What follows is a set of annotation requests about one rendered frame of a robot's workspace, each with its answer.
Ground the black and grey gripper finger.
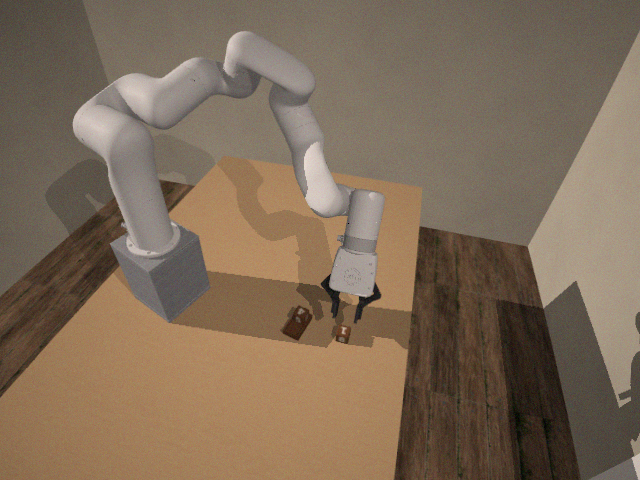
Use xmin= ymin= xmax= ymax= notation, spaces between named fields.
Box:
xmin=321 ymin=274 xmax=340 ymax=318
xmin=354 ymin=283 xmax=381 ymax=324

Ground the brown wooden number cube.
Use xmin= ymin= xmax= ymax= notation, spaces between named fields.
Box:
xmin=335 ymin=325 xmax=351 ymax=344
xmin=293 ymin=306 xmax=309 ymax=325

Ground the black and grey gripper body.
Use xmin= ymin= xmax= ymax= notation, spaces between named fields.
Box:
xmin=329 ymin=245 xmax=378 ymax=297

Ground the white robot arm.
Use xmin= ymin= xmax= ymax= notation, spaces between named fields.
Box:
xmin=73 ymin=31 xmax=385 ymax=258

